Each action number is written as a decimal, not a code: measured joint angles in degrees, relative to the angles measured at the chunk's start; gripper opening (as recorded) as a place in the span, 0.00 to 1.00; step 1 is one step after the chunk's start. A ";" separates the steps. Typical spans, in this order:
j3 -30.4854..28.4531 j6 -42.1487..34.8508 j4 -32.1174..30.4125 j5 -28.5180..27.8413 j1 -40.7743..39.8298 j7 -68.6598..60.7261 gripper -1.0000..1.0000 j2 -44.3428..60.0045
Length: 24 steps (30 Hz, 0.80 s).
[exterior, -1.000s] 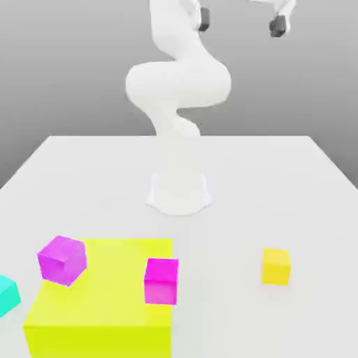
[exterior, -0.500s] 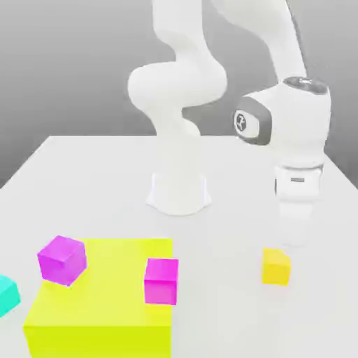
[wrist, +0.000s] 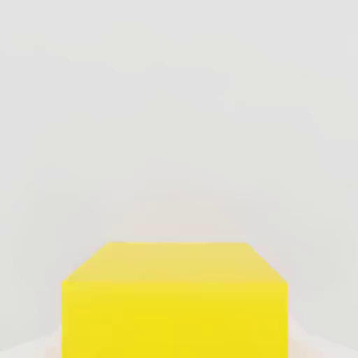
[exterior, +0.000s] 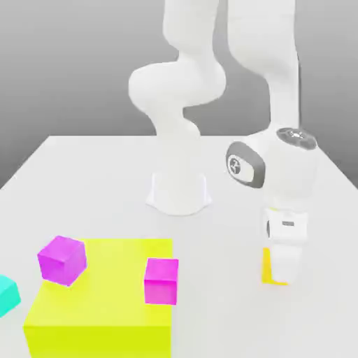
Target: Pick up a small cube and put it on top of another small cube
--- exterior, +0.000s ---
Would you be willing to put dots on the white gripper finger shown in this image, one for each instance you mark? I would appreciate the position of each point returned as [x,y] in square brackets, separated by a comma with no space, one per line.
[285,263]

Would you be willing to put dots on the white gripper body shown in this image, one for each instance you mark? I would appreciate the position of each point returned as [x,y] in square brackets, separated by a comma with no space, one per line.
[285,230]

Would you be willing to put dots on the small yellow cube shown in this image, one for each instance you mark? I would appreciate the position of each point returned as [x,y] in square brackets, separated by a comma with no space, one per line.
[266,268]

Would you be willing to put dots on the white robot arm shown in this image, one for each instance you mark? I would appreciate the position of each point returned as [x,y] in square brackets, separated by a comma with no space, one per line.
[179,84]

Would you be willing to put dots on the small magenta cube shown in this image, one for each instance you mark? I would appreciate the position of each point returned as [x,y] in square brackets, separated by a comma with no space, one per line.
[61,260]
[161,282]

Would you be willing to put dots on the small cyan cube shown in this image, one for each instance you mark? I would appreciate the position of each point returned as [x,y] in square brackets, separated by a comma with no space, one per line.
[7,296]

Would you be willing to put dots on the large yellow-green box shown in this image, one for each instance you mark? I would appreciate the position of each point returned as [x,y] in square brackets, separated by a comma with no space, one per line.
[106,313]

